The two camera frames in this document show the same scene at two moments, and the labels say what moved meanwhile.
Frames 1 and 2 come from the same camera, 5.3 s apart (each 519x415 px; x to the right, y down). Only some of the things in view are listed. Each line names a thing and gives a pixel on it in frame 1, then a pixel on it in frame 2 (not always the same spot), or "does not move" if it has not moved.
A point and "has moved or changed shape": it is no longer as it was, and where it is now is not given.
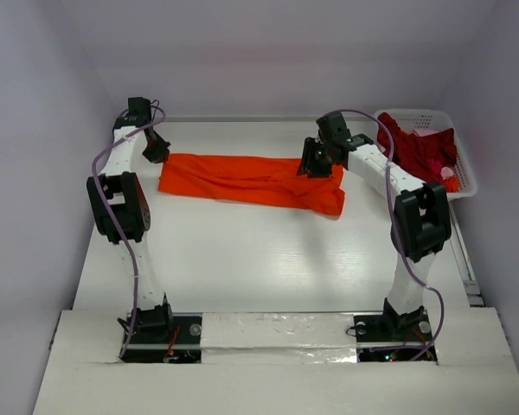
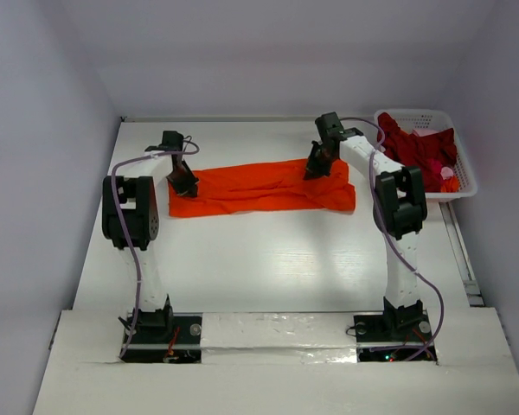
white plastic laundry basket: x=434 y=120 does not move
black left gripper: x=160 y=154 → x=189 y=188
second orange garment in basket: x=452 y=184 does not move
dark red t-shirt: x=426 y=155 does not move
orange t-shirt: x=257 y=180 has moved or changed shape
